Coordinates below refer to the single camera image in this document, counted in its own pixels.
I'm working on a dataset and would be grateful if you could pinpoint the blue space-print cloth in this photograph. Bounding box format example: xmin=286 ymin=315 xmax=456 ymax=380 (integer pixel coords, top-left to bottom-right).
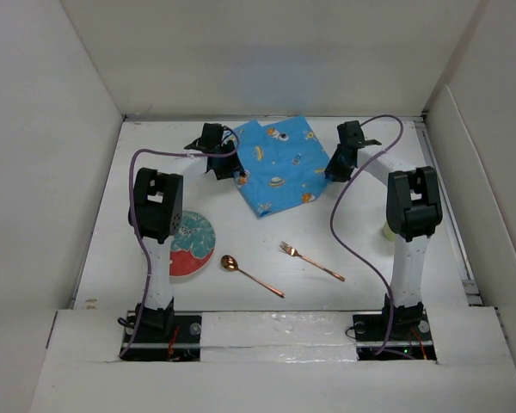
xmin=234 ymin=116 xmax=329 ymax=219

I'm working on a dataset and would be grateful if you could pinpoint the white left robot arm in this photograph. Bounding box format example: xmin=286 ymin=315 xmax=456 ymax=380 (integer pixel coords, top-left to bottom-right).
xmin=128 ymin=123 xmax=243 ymax=342

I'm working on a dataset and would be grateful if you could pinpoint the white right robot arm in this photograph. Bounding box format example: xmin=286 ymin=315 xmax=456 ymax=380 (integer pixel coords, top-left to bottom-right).
xmin=325 ymin=121 xmax=443 ymax=339

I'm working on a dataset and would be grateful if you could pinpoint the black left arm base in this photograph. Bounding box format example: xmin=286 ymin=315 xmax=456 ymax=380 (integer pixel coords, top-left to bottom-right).
xmin=117 ymin=301 xmax=202 ymax=362

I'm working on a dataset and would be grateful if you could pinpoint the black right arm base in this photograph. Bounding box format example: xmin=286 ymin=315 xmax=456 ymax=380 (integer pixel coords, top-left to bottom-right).
xmin=345 ymin=296 xmax=437 ymax=361

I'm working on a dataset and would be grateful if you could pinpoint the pale yellow paper cup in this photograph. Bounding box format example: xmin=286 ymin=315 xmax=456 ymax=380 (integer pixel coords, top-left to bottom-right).
xmin=383 ymin=221 xmax=396 ymax=242

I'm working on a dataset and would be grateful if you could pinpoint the red and teal plate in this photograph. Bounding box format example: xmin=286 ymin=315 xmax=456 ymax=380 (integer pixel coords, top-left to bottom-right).
xmin=169 ymin=211 xmax=216 ymax=278

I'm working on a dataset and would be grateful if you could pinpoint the copper spoon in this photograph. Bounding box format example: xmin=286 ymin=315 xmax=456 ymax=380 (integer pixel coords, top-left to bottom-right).
xmin=220 ymin=254 xmax=286 ymax=299

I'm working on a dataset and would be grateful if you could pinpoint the copper fork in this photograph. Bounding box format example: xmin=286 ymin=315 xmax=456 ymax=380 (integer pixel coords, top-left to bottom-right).
xmin=279 ymin=241 xmax=346 ymax=282

